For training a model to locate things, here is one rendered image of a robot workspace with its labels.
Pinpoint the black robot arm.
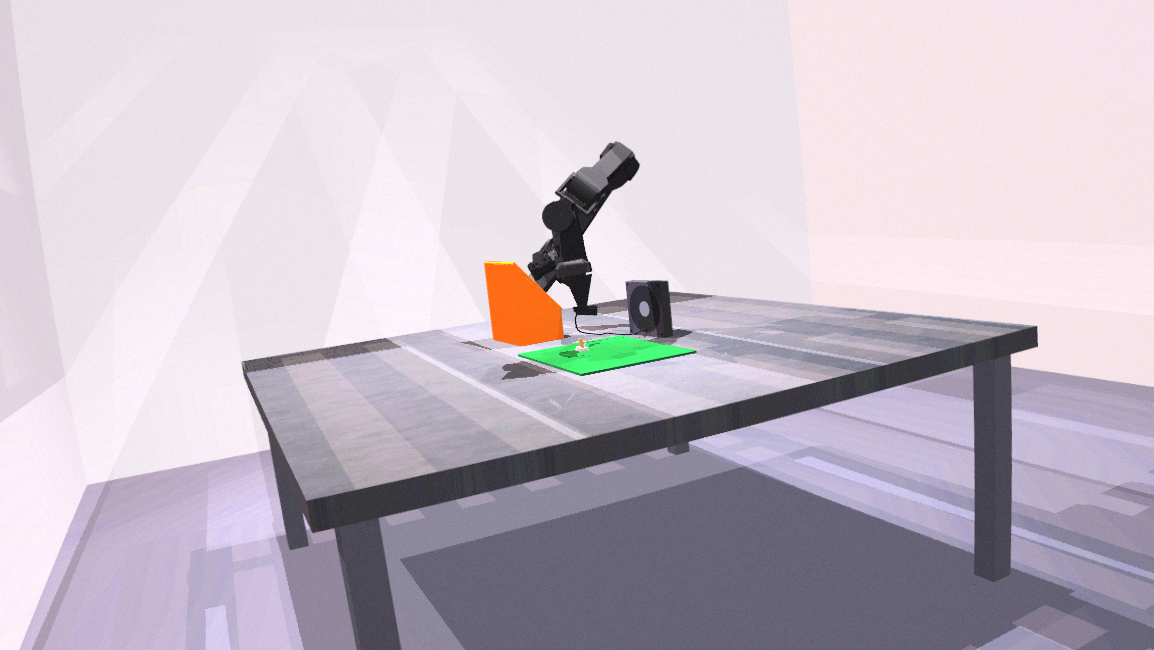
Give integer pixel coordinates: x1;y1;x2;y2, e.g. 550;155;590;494
527;141;640;293

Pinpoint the green circuit board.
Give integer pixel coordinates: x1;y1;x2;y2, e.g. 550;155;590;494
518;335;697;376

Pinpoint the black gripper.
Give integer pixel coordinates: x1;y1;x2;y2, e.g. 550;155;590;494
553;230;592;313

